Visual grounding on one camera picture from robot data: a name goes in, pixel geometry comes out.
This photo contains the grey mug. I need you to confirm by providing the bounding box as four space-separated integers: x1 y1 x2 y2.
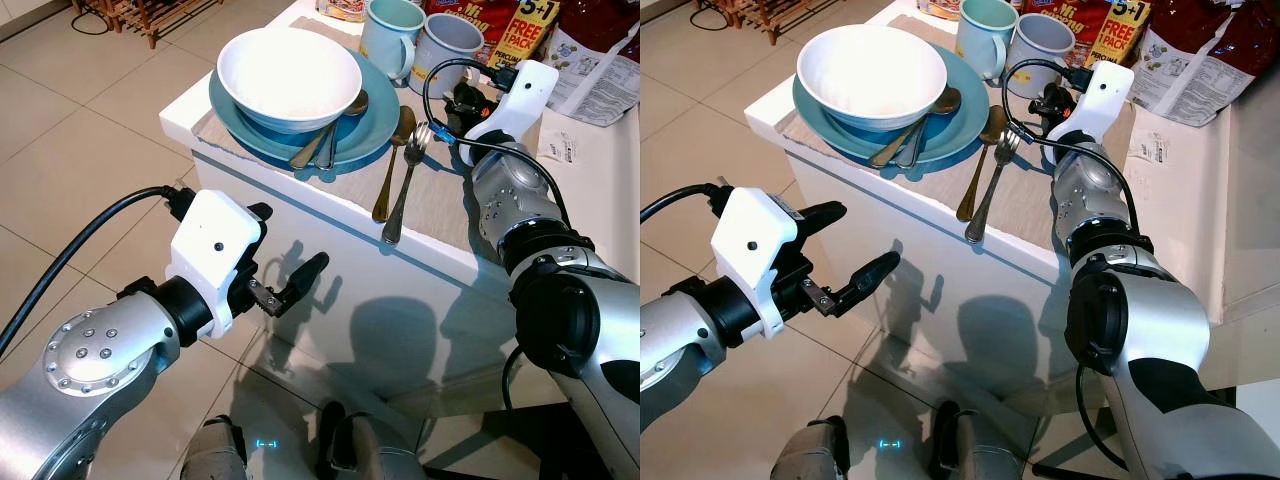
408 13 487 99
1004 13 1080 100

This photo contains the beige woven placemat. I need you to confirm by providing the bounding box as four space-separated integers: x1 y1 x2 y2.
775 14 1137 253
192 15 543 257

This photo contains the teal dinner plate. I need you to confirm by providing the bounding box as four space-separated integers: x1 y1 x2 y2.
208 48 402 169
792 44 987 167

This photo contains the red yellow noodle multipack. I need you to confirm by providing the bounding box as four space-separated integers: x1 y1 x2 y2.
1020 0 1153 69
425 0 563 73

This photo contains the small white paper label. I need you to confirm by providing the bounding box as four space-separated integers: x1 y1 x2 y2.
537 132 582 167
1127 130 1174 167

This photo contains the pale teal mug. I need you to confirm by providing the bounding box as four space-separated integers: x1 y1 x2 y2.
955 0 1022 82
358 0 428 84

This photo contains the silver fork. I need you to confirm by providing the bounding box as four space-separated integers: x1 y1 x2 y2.
965 128 1024 245
380 122 437 247

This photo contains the white table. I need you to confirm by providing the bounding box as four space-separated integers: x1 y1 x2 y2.
744 0 1280 426
159 0 641 423

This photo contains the bronze spoon with round bowl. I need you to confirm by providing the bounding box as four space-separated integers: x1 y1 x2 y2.
289 89 371 171
868 86 963 170

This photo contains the dark red bag white label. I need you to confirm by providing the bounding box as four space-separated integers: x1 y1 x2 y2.
1130 0 1280 129
545 0 641 128

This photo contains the white ceramic bowl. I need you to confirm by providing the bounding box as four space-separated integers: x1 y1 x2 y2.
217 27 363 135
797 24 948 132

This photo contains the grey left robot leg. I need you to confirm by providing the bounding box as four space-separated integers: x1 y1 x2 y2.
180 415 251 480
770 417 851 480

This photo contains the grey robot leg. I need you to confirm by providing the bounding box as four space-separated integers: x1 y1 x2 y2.
770 417 851 480
930 400 1036 480
180 415 251 480
315 400 433 480

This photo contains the grey right robot leg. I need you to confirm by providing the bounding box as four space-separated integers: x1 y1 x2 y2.
930 400 1036 480
315 400 433 480

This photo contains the wooden slatted rack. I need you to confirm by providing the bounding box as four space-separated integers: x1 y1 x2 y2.
690 0 804 47
70 0 227 50

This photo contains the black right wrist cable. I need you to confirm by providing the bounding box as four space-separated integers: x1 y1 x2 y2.
421 58 573 231
1002 58 1143 237

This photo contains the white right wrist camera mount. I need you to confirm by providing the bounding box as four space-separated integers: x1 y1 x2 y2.
462 60 561 167
1045 60 1137 167

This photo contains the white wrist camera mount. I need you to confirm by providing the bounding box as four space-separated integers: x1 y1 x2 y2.
711 187 802 340
462 60 561 167
165 189 267 340
1045 60 1137 167

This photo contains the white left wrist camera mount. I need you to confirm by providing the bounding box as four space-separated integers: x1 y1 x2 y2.
165 189 267 340
711 187 802 340

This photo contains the silver cutlery handle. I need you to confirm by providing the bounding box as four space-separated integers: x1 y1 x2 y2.
314 118 343 171
906 118 935 169

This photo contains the gold long-handled spoon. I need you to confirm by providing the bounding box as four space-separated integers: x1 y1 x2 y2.
372 105 419 224
956 105 1010 224

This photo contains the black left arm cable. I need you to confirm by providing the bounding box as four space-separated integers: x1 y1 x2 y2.
0 184 196 353
640 178 729 226

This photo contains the black right elbow cable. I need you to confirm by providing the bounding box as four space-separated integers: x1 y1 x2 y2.
499 345 527 413
1075 365 1133 473

